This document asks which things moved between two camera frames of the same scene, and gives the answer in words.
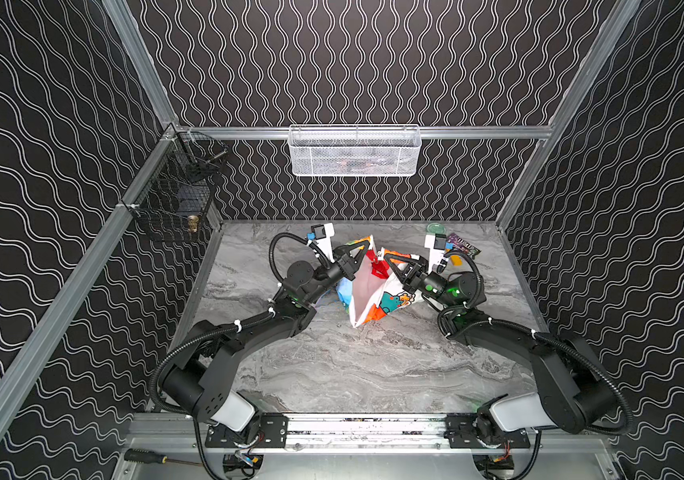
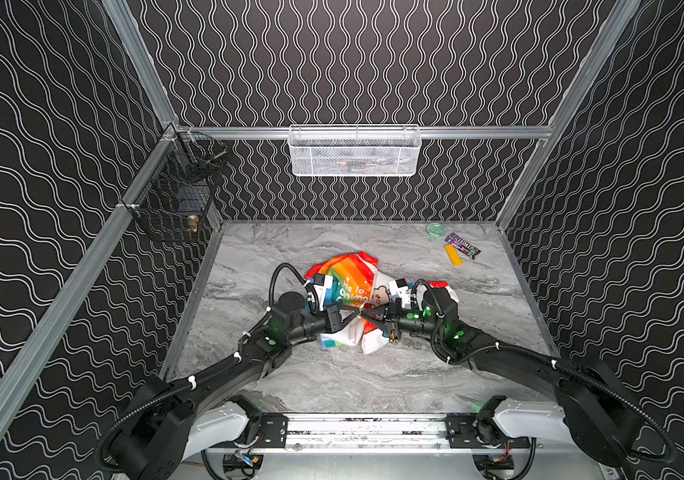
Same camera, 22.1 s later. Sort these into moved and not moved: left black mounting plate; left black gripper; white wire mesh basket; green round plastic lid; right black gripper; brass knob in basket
Moved: left black gripper; right black gripper
Not moved: green round plastic lid; left black mounting plate; white wire mesh basket; brass knob in basket
